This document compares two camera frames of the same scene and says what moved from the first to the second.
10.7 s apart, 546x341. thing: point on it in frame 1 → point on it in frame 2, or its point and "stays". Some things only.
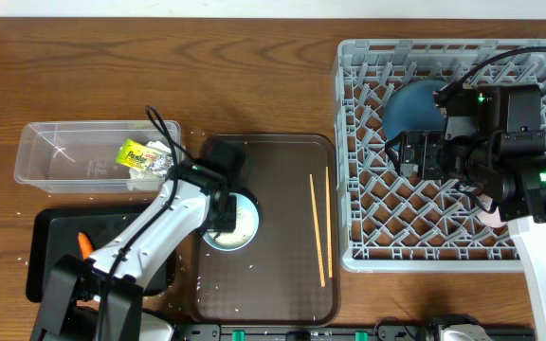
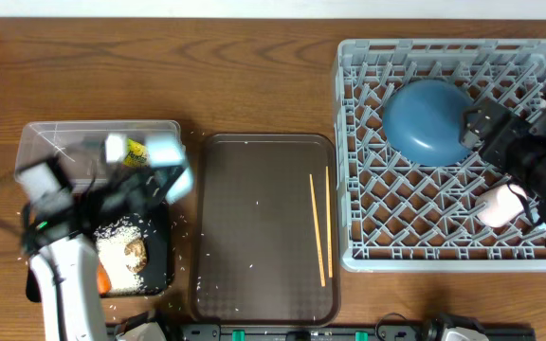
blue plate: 410,107 stays
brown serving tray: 290,274 stays
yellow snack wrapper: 136,154 stays
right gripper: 432,143 → 512,129
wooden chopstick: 329,227 stays
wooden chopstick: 317,233 stays
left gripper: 228,227 → 141,189
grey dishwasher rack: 387,222 stays
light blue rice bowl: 246,226 → 170,150
